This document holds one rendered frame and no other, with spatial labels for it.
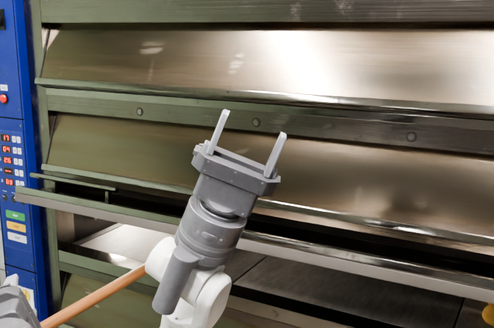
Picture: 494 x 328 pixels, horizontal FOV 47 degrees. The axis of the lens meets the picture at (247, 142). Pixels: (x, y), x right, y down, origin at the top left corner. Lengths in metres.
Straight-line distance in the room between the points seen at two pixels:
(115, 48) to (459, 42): 0.90
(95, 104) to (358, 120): 0.78
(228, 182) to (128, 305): 1.10
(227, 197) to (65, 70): 1.03
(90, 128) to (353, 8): 0.86
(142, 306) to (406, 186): 0.90
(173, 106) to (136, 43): 0.21
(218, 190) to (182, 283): 0.14
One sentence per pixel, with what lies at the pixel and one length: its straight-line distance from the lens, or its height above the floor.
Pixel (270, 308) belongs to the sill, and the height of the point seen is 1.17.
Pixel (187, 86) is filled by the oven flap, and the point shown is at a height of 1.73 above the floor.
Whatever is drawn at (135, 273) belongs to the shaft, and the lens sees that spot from 1.64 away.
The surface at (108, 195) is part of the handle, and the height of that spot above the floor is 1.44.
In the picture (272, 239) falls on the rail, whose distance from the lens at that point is 1.25.
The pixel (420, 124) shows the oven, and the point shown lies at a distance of 1.23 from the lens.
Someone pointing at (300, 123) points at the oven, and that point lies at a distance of 1.32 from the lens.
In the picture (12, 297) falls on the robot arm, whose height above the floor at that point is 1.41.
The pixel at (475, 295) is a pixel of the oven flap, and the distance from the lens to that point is 1.16.
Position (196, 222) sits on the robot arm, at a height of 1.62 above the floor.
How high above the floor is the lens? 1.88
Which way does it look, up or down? 12 degrees down
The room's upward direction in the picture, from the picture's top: straight up
